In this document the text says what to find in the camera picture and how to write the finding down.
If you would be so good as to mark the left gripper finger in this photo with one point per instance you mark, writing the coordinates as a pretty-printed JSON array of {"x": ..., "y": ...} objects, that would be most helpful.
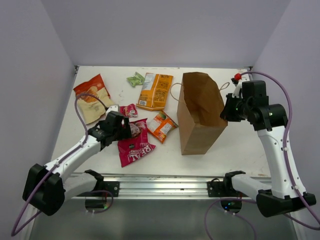
[
  {"x": 124, "y": 134},
  {"x": 125, "y": 124}
]

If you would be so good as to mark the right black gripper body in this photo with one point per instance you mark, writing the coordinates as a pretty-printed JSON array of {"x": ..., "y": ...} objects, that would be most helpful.
[{"x": 238, "y": 110}]

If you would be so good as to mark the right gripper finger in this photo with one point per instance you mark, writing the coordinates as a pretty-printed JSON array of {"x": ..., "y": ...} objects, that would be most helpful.
[
  {"x": 224, "y": 115},
  {"x": 227, "y": 103}
]

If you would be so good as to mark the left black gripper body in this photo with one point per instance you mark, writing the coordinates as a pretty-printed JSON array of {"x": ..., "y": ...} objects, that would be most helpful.
[{"x": 117, "y": 131}]

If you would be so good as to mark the large pink cookie bag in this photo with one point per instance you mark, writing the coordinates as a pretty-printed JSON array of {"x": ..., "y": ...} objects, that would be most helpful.
[{"x": 136, "y": 147}]

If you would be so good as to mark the brown paper bag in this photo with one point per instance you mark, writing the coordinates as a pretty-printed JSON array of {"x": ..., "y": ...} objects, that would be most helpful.
[{"x": 198, "y": 113}]

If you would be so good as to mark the red and cream chip bag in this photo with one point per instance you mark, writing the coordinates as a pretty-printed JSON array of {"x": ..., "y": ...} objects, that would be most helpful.
[{"x": 90, "y": 107}]

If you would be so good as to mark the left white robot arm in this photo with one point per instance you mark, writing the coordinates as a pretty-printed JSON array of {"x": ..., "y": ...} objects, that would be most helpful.
[{"x": 47, "y": 187}]

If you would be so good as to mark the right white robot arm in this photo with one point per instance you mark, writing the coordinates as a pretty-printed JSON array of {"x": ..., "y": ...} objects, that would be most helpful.
[{"x": 286, "y": 193}]

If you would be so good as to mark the tall orange snack bag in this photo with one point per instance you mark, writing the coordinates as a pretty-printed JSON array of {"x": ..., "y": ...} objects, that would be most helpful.
[{"x": 154, "y": 92}]

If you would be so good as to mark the small pink snack packet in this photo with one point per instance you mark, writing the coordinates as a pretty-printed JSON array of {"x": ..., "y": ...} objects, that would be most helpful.
[{"x": 129, "y": 111}]

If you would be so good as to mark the small orange snack packet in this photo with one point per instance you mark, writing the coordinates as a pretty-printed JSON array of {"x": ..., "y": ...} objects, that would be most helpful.
[{"x": 160, "y": 126}]

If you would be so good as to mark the green snack packet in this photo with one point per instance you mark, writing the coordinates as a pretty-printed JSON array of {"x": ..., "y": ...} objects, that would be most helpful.
[{"x": 136, "y": 80}]

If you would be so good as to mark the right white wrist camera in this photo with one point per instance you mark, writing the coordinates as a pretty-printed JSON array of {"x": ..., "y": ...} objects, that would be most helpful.
[{"x": 238, "y": 81}]

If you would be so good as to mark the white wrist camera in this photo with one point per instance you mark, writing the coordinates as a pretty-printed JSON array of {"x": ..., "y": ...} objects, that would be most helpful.
[
  {"x": 111, "y": 108},
  {"x": 238, "y": 81}
]

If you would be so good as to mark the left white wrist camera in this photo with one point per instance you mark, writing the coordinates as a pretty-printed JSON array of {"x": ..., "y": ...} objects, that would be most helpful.
[{"x": 111, "y": 108}]

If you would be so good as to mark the aluminium rail frame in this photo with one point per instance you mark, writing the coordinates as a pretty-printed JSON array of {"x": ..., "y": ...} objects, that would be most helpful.
[{"x": 143, "y": 187}]

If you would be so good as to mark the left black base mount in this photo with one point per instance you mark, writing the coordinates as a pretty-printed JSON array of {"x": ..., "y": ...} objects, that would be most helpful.
[{"x": 112, "y": 188}]

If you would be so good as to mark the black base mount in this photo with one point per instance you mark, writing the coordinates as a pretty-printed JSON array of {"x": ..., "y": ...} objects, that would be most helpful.
[
  {"x": 215, "y": 188},
  {"x": 112, "y": 188}
]

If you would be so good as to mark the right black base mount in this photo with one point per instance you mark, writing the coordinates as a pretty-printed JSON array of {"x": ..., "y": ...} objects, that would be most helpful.
[{"x": 215, "y": 188}]

